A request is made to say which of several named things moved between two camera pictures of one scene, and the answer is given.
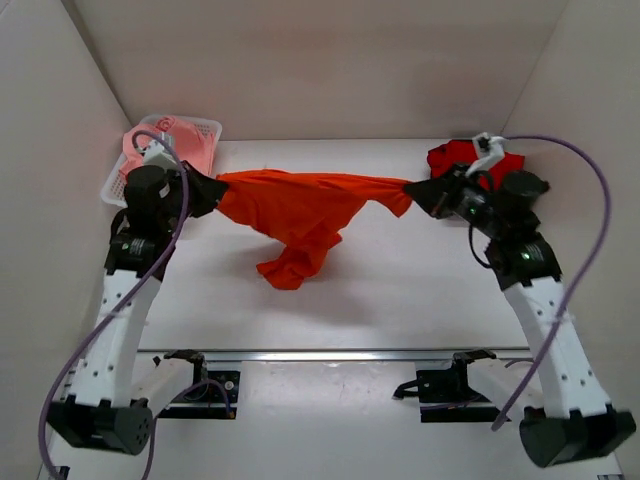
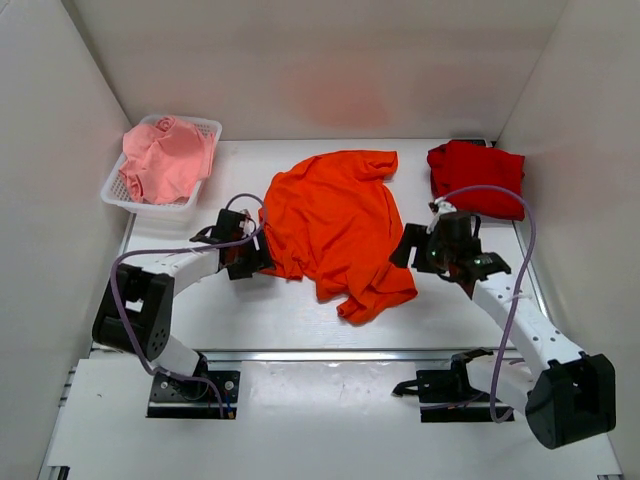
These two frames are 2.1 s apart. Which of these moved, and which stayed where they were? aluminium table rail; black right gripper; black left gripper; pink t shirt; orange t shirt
Moved: black right gripper; orange t shirt; black left gripper
Stayed: pink t shirt; aluminium table rail
